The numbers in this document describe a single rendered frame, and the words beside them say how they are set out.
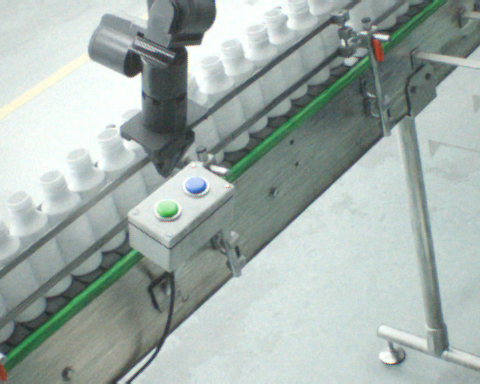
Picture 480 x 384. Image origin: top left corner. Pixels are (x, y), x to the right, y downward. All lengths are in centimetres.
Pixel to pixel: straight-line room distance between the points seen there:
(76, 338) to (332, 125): 65
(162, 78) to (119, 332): 50
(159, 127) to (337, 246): 191
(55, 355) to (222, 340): 143
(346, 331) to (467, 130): 106
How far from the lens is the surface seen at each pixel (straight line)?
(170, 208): 137
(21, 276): 142
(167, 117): 123
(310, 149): 180
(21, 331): 146
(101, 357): 154
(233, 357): 281
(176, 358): 286
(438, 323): 247
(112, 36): 123
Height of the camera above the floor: 184
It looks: 32 degrees down
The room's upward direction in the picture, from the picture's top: 15 degrees counter-clockwise
